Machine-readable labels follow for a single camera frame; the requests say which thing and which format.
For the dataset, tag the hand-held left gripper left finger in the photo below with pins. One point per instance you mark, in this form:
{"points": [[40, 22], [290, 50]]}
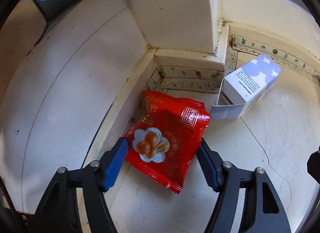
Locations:
{"points": [[115, 165]]}

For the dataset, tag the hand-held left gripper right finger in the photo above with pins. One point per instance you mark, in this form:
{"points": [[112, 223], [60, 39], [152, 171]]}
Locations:
{"points": [[210, 170]]}

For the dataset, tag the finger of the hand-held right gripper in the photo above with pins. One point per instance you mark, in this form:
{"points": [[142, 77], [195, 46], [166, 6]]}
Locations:
{"points": [[314, 165]]}

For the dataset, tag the red snack packet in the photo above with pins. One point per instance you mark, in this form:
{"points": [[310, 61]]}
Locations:
{"points": [[165, 135]]}

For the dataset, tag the white and lavender carton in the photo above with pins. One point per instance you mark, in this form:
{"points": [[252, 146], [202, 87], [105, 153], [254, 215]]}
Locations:
{"points": [[250, 85]]}

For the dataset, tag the patterned sealing tape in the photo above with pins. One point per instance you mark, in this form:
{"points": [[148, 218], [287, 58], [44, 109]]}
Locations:
{"points": [[200, 74]]}

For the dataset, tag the wooden cutting board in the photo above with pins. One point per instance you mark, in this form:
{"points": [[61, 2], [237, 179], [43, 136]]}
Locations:
{"points": [[17, 55]]}

